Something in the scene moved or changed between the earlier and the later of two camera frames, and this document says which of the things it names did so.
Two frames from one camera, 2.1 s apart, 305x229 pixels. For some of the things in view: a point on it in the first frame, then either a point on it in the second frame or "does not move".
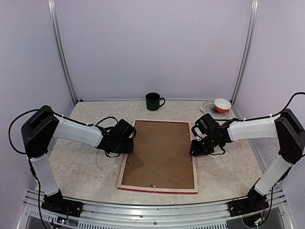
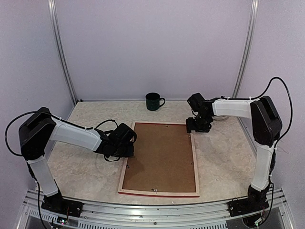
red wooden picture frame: (161, 161) does not move
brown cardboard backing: (162, 156) does not move
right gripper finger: (199, 148) -> (191, 124)
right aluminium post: (241, 74) does not move
